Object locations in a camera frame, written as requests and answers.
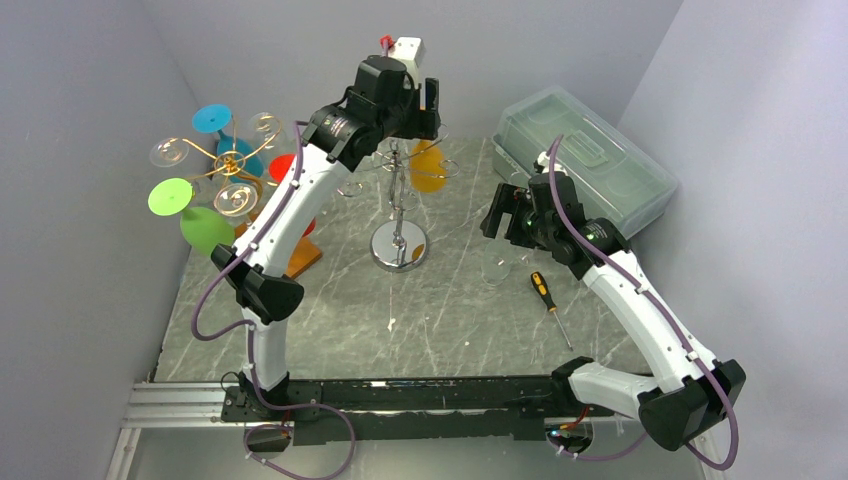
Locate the orange wooden rack base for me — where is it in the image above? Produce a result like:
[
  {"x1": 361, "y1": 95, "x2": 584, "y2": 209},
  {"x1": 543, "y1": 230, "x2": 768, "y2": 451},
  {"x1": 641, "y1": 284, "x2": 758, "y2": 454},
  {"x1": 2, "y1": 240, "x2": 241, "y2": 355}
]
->
[{"x1": 234, "y1": 209, "x2": 323, "y2": 278}]

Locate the red plastic wine glass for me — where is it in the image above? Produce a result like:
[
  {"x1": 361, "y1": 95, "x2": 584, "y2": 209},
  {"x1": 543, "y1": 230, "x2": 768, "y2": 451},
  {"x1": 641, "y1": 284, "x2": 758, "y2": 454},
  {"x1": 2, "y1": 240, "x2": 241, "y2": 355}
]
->
[{"x1": 268, "y1": 153, "x2": 317, "y2": 238}]

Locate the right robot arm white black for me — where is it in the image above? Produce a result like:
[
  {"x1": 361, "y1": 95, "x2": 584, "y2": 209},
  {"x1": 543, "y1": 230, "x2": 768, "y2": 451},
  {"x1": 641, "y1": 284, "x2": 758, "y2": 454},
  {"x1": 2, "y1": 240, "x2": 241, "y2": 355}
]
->
[{"x1": 480, "y1": 172, "x2": 746, "y2": 451}]

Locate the orange black screwdriver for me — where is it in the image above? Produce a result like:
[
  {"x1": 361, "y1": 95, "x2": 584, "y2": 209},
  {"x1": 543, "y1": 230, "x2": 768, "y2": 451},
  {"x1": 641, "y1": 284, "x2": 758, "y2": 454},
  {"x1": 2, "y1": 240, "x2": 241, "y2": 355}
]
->
[{"x1": 530, "y1": 271, "x2": 574, "y2": 351}]

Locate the aluminium frame rail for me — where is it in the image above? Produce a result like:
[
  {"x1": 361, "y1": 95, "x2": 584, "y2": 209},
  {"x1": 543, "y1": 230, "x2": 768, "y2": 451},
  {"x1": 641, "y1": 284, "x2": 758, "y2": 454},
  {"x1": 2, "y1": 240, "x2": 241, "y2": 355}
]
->
[{"x1": 104, "y1": 380, "x2": 727, "y2": 480}]

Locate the clear plastic storage box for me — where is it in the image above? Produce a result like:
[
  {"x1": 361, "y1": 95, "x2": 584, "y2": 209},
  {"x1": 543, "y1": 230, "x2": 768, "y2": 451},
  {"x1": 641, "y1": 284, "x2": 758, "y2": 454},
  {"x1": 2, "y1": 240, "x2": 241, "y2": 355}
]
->
[{"x1": 492, "y1": 86, "x2": 678, "y2": 239}]

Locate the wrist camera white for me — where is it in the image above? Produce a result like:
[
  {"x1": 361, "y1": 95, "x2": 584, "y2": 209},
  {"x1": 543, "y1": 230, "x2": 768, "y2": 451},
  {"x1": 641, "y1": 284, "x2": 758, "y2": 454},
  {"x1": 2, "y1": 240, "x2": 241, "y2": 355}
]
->
[
  {"x1": 533, "y1": 151, "x2": 568, "y2": 175},
  {"x1": 379, "y1": 35, "x2": 426, "y2": 85}
]

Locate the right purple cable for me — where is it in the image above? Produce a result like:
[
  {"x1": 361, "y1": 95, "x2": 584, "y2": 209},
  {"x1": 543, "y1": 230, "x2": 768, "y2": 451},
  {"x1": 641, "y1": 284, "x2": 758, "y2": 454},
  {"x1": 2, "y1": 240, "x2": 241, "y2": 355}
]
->
[{"x1": 544, "y1": 134, "x2": 740, "y2": 473}]

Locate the blue plastic wine glass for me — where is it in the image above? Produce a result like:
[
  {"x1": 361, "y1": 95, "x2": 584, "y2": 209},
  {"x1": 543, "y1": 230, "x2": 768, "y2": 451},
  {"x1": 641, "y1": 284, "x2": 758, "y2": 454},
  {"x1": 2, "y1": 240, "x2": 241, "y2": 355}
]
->
[{"x1": 192, "y1": 104, "x2": 254, "y2": 156}]

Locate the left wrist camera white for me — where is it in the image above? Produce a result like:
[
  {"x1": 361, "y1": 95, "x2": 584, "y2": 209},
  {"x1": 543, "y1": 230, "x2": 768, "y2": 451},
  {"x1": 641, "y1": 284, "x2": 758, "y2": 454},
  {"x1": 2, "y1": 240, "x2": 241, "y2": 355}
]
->
[{"x1": 379, "y1": 35, "x2": 426, "y2": 85}]

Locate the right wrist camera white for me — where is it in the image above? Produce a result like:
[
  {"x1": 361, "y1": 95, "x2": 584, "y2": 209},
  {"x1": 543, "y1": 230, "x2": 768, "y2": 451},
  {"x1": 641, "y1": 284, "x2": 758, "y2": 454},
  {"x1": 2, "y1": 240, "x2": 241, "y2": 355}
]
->
[{"x1": 533, "y1": 151, "x2": 568, "y2": 175}]

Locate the clear wine glass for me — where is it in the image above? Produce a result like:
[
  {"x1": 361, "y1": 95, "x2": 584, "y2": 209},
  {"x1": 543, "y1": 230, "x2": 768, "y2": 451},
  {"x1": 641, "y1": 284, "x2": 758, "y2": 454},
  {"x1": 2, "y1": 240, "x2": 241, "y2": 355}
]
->
[
  {"x1": 507, "y1": 170, "x2": 532, "y2": 189},
  {"x1": 481, "y1": 239, "x2": 513, "y2": 286}
]

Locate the gold wine glass rack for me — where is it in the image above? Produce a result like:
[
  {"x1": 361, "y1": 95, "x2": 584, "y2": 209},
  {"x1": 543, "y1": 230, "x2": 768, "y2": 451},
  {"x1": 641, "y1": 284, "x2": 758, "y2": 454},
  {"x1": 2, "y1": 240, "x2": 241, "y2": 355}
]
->
[{"x1": 181, "y1": 138, "x2": 279, "y2": 191}]

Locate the clear glass on gold rack back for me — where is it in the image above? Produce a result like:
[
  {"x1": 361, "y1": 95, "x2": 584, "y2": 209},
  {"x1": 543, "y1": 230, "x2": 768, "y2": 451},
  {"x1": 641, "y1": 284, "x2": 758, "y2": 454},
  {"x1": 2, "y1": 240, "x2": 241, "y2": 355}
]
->
[{"x1": 248, "y1": 112, "x2": 288, "y2": 161}]

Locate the green plastic wine glass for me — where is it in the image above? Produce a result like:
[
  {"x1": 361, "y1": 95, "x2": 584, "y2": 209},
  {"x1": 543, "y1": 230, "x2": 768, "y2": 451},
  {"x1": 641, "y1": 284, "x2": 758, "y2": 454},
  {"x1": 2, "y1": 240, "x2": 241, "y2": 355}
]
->
[{"x1": 147, "y1": 177, "x2": 236, "y2": 256}]

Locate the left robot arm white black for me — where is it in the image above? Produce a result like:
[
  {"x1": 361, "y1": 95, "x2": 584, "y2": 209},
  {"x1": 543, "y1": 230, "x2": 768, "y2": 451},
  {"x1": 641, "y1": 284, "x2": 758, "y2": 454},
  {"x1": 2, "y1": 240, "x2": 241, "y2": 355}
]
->
[{"x1": 210, "y1": 54, "x2": 441, "y2": 420}]

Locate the chrome wine glass rack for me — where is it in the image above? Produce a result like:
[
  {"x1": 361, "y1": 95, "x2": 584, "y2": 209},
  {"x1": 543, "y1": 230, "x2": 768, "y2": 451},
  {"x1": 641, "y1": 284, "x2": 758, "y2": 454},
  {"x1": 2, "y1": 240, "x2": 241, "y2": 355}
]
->
[{"x1": 357, "y1": 135, "x2": 460, "y2": 273}]

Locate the orange plastic wine glass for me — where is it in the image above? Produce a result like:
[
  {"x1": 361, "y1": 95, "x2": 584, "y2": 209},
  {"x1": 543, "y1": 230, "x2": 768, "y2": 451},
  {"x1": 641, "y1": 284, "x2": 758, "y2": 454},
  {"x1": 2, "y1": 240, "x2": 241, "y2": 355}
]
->
[{"x1": 408, "y1": 140, "x2": 447, "y2": 194}]

